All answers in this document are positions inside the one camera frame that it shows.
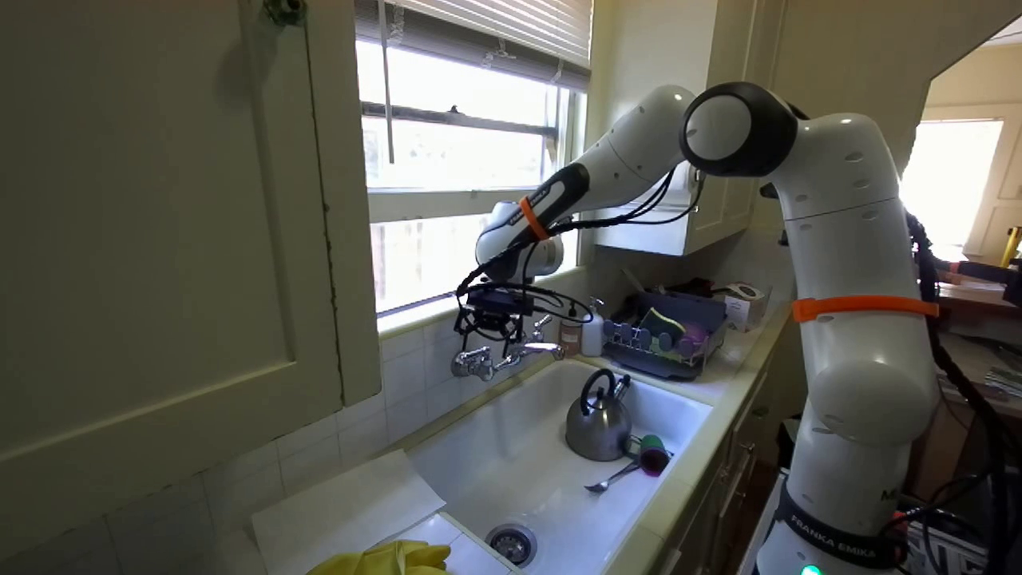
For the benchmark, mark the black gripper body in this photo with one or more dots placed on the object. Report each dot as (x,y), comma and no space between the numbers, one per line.
(499,304)

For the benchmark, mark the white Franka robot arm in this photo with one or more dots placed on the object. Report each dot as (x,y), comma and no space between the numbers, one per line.
(850,211)

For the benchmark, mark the white plastic bottle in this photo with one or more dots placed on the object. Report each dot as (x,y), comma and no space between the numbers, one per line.
(591,336)

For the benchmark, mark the white porcelain sink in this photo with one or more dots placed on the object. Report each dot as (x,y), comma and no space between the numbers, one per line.
(523,468)

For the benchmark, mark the dark dish rack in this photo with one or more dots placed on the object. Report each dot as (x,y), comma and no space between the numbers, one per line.
(667,336)

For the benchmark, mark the white framed window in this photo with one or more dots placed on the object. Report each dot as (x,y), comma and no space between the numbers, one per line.
(450,137)

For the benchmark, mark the green purple plastic cup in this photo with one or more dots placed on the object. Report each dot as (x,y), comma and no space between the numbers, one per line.
(650,454)

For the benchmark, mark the metal sink drain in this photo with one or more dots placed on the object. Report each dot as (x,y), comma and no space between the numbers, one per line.
(513,544)

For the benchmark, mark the white mug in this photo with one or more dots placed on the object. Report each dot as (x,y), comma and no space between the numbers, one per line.
(742,308)

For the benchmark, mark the blind tilt wand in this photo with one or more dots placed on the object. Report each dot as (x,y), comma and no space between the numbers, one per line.
(388,97)

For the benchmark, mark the cream base cabinet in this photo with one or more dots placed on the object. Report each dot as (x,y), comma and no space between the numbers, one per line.
(724,481)

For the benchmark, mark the cream window blinds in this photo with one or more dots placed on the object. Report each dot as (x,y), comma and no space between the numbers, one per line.
(499,19)

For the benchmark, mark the cream cabinet door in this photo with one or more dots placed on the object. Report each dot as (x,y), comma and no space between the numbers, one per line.
(161,233)

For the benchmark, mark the green hook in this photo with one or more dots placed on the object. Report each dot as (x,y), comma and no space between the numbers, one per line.
(284,9)

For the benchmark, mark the cluttered wooden desk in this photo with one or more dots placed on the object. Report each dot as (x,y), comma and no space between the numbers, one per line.
(978,291)

